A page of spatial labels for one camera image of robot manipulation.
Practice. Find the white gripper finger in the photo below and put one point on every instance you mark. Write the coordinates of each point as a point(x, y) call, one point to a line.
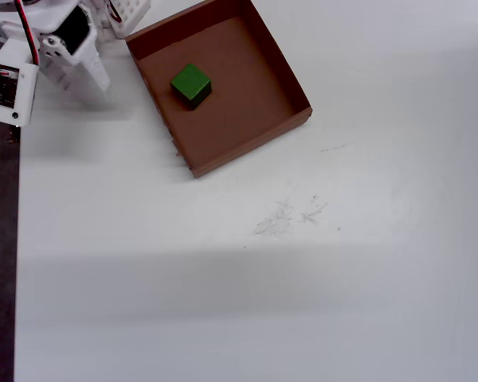
point(57, 63)
point(97, 69)

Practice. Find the green cube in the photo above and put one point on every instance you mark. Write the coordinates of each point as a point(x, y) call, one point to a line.
point(189, 83)

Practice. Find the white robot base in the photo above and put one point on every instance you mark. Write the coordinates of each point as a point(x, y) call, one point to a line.
point(131, 14)

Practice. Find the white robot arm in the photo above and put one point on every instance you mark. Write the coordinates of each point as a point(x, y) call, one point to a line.
point(93, 12)

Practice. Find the brown cardboard box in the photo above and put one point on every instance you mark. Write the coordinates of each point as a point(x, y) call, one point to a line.
point(243, 115)

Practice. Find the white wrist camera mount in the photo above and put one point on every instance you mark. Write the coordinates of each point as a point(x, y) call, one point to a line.
point(24, 91)

